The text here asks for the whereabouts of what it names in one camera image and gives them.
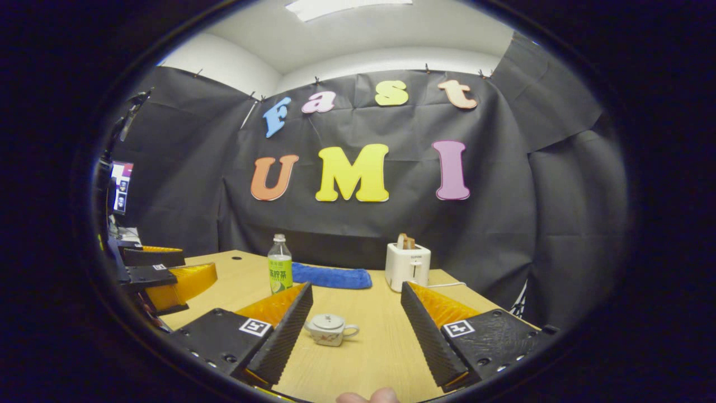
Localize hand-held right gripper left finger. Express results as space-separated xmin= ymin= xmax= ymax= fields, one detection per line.
xmin=164 ymin=281 xmax=314 ymax=391

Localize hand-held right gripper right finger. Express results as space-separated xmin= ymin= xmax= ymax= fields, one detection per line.
xmin=400 ymin=281 xmax=561 ymax=393

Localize white ceramic teacup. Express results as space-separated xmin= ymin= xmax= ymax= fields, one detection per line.
xmin=305 ymin=313 xmax=360 ymax=347

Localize clear water bottle green label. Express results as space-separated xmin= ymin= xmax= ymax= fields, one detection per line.
xmin=267 ymin=234 xmax=293 ymax=295

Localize white toaster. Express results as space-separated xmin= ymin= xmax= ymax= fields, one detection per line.
xmin=385 ymin=242 xmax=432 ymax=293

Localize computer monitor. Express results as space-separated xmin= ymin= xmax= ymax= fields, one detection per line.
xmin=110 ymin=161 xmax=135 ymax=216

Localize blue towel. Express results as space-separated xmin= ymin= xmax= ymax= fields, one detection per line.
xmin=292 ymin=262 xmax=373 ymax=290

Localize metal stand legs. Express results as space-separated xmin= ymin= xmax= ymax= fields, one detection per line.
xmin=512 ymin=280 xmax=530 ymax=320

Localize ceiling light panel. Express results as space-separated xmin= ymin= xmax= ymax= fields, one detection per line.
xmin=285 ymin=0 xmax=413 ymax=22

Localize black gooseneck mount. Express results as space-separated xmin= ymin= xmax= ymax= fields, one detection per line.
xmin=115 ymin=90 xmax=153 ymax=143

